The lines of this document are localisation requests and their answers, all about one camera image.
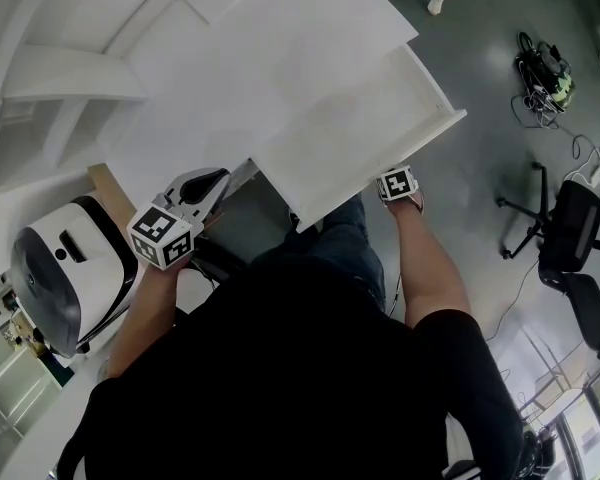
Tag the person's left forearm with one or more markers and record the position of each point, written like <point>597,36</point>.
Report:
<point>147,313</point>

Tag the white desk drawer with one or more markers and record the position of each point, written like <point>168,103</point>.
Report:
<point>360,133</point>

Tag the black bag with green trim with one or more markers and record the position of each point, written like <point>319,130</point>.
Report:
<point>547,70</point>

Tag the white desk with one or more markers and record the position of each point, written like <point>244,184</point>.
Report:
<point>260,53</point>

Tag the white shelf unit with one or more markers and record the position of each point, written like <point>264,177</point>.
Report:
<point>45,93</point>

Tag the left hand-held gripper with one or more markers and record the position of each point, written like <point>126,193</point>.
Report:
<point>161,238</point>

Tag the person's blue jeans legs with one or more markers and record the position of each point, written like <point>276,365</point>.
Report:
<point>347,248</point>

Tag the person's black shirt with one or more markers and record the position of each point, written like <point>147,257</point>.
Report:
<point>300,383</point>

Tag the white and black machine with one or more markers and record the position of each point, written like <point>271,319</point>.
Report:
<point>70,268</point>

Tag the person's right forearm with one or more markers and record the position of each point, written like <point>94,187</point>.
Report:
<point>430,268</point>

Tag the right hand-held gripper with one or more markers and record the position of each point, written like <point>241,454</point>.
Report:
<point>397,184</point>

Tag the light wooden board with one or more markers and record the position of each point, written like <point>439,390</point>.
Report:
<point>111,188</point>

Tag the black office chair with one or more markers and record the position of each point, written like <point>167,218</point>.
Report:
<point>575,238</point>

